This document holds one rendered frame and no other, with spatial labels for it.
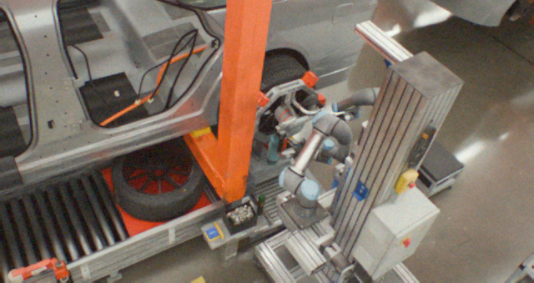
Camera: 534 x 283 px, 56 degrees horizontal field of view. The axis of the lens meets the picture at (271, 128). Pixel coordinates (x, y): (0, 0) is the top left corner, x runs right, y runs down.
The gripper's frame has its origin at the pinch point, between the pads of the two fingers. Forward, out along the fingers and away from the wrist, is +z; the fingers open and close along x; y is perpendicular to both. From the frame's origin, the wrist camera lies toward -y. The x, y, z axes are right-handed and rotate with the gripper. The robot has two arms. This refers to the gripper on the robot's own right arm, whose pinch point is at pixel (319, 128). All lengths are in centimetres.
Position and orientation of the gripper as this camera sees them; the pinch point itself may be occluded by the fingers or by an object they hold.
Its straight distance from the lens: 366.3
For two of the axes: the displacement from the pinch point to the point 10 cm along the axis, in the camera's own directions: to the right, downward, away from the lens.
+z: -8.5, 3.0, -4.3
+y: 1.2, -6.9, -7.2
